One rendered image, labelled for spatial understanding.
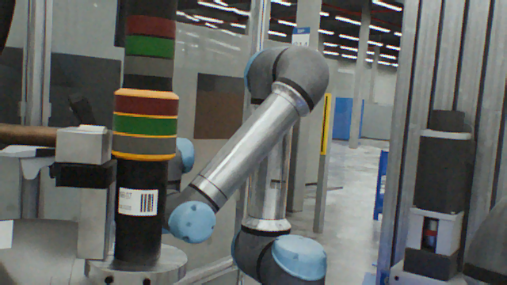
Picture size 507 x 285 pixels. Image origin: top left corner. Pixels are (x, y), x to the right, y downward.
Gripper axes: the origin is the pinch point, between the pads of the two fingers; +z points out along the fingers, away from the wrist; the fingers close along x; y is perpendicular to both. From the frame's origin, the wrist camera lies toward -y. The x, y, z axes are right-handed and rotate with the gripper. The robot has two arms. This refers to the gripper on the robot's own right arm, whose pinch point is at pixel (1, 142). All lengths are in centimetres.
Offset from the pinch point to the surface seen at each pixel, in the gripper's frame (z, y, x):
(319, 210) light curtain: -381, 171, 360
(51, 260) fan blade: 0.1, -1.3, -49.2
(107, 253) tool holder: -1, -8, -63
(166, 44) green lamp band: -3, -23, -63
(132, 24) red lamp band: -1, -24, -62
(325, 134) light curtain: -377, 80, 370
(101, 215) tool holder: 0, -11, -64
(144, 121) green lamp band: -2, -18, -65
